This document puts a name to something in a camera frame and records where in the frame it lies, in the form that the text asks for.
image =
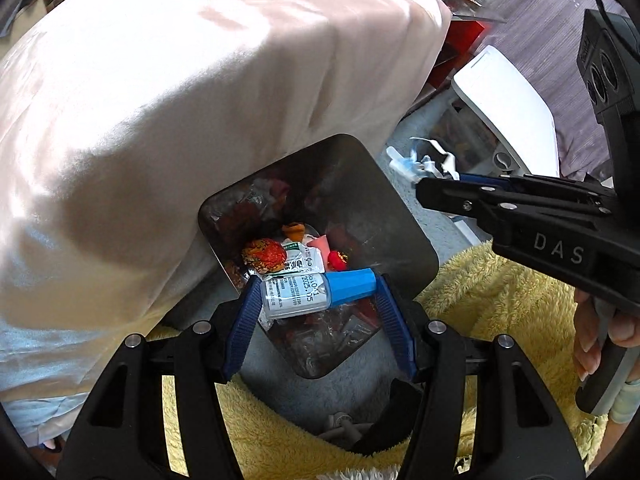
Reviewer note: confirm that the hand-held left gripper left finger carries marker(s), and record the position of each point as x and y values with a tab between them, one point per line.
240	330

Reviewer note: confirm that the small bottle with blue cap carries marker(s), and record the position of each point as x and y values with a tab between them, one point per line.
295	292

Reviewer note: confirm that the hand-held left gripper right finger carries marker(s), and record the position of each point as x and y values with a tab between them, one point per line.
395	325

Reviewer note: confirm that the light blue cloth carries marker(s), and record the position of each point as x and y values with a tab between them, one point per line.
50	375

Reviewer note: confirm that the yellow fluffy blanket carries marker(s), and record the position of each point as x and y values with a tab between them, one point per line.
500	300

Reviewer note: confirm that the white green printed sachet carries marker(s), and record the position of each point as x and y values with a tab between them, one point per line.
300	260

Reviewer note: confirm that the dark glass side table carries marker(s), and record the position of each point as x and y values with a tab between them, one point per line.
475	14

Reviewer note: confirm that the white plastic connector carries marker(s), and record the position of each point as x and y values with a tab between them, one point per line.
345	425

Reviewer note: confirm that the red orange wrapper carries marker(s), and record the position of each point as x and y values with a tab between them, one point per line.
265	255

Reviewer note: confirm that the white storage box lid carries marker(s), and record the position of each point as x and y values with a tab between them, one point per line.
510	110

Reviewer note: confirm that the red box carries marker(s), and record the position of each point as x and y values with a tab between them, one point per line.
460	45

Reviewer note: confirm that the small red packet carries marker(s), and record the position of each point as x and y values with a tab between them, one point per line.
337	260

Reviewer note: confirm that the white fleece cloth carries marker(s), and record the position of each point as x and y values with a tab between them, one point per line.
360	475

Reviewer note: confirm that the person's right hand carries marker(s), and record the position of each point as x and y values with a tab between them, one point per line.
585	340

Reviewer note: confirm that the purple curtain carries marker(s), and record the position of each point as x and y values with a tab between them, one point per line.
540	20

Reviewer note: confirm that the dark trash bin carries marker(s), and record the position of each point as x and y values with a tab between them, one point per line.
350	185

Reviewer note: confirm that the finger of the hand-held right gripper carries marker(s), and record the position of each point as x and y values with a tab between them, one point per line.
450	192
550	187

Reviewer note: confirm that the orange foil wrapper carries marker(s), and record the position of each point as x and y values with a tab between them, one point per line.
294	231

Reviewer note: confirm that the clear plastic wrapper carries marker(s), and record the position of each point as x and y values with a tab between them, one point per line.
425	162

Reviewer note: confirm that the crinkled clear plastic bag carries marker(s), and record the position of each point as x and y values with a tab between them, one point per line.
325	340

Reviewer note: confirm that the grey plastic storage box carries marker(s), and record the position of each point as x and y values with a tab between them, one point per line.
465	135

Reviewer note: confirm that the pink satin cloth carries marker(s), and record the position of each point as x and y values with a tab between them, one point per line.
175	110

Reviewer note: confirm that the person's right forearm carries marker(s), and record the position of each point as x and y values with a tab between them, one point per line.
625	405

